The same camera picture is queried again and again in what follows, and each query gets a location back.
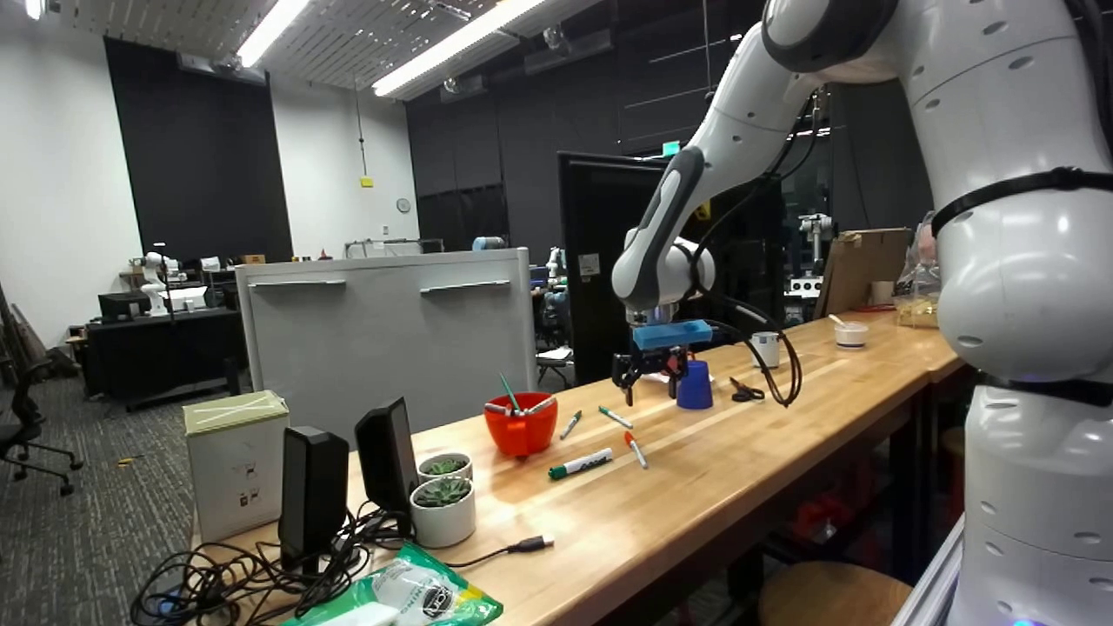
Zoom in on green pen near cup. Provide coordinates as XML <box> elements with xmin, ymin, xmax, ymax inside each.
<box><xmin>561</xmin><ymin>411</ymin><xmax>584</xmax><ymax>443</ymax></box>

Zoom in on white plant pot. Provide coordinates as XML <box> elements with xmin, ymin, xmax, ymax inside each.
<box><xmin>418</xmin><ymin>454</ymin><xmax>474</xmax><ymax>479</ymax></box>
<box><xmin>409</xmin><ymin>475</ymin><xmax>475</xmax><ymax>551</ymax></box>

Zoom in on tangled black cables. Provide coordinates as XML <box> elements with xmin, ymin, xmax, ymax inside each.
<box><xmin>127</xmin><ymin>502</ymin><xmax>402</xmax><ymax>626</ymax></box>

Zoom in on black office chair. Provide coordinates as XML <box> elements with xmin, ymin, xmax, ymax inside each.
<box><xmin>0</xmin><ymin>288</ymin><xmax>84</xmax><ymax>498</ymax></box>

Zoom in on front white plant pot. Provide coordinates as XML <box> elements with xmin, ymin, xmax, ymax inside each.
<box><xmin>409</xmin><ymin>475</ymin><xmax>475</xmax><ymax>551</ymax></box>

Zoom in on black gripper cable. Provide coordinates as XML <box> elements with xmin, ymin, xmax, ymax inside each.
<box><xmin>692</xmin><ymin>288</ymin><xmax>805</xmax><ymax>411</ymax></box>

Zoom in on black cabinet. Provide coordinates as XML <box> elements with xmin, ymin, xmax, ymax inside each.
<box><xmin>557</xmin><ymin>153</ymin><xmax>786</xmax><ymax>383</ymax></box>

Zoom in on white mug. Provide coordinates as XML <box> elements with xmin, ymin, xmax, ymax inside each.
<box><xmin>749</xmin><ymin>331</ymin><xmax>782</xmax><ymax>370</ymax></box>

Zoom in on thick green marker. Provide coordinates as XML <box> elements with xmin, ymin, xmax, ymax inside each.
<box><xmin>549</xmin><ymin>449</ymin><xmax>611</xmax><ymax>479</ymax></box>

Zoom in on black speaker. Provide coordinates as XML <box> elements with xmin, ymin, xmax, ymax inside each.
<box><xmin>356</xmin><ymin>397</ymin><xmax>418</xmax><ymax>516</ymax></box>
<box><xmin>279</xmin><ymin>428</ymin><xmax>349</xmax><ymax>571</ymax></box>

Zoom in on green plastic package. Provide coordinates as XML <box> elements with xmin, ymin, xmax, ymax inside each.
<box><xmin>283</xmin><ymin>542</ymin><xmax>504</xmax><ymax>626</ymax></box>

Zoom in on white box green lid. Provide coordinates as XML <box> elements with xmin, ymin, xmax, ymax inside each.
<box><xmin>182</xmin><ymin>391</ymin><xmax>288</xmax><ymax>542</ymax></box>

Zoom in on thin green pen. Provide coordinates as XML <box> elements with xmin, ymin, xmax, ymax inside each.
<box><xmin>598</xmin><ymin>407</ymin><xmax>632</xmax><ymax>432</ymax></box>

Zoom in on black USB cable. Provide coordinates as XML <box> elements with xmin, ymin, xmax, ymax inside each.
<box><xmin>445</xmin><ymin>529</ymin><xmax>557</xmax><ymax>571</ymax></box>

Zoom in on right black speaker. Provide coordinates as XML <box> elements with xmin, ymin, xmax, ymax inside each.
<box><xmin>356</xmin><ymin>397</ymin><xmax>418</xmax><ymax>516</ymax></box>

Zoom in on brown cardboard box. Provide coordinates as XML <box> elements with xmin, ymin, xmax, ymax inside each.
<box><xmin>824</xmin><ymin>228</ymin><xmax>910</xmax><ymax>315</ymax></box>

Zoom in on small white bowl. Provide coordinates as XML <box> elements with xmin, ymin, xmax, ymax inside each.
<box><xmin>833</xmin><ymin>325</ymin><xmax>868</xmax><ymax>347</ymax></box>

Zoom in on black desk in background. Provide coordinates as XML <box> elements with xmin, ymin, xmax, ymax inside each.
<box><xmin>84</xmin><ymin>309</ymin><xmax>248</xmax><ymax>404</ymax></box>

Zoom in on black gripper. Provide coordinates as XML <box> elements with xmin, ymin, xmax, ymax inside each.
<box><xmin>611</xmin><ymin>347</ymin><xmax>690</xmax><ymax>399</ymax></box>

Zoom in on blue plastic cup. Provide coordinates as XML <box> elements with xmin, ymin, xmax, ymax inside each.
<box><xmin>673</xmin><ymin>363</ymin><xmax>713</xmax><ymax>411</ymax></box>

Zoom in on black-handled scissors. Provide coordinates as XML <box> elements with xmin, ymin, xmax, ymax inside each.
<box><xmin>729</xmin><ymin>376</ymin><xmax>765</xmax><ymax>404</ymax></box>

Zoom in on wooden round stool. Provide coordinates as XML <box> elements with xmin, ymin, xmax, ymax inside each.
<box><xmin>758</xmin><ymin>559</ymin><xmax>910</xmax><ymax>626</ymax></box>

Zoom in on orange cup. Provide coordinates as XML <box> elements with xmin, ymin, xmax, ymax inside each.
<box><xmin>482</xmin><ymin>391</ymin><xmax>557</xmax><ymax>459</ymax></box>

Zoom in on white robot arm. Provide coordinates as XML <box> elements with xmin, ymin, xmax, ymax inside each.
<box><xmin>611</xmin><ymin>0</ymin><xmax>1113</xmax><ymax>626</ymax></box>

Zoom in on clear plastic food bag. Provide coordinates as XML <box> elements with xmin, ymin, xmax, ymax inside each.
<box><xmin>895</xmin><ymin>218</ymin><xmax>943</xmax><ymax>328</ymax></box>

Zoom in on left black speaker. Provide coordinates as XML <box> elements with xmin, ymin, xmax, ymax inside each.
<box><xmin>279</xmin><ymin>428</ymin><xmax>349</xmax><ymax>571</ymax></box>

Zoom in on rear white plant pot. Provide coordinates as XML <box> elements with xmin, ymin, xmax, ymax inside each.
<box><xmin>418</xmin><ymin>454</ymin><xmax>474</xmax><ymax>479</ymax></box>

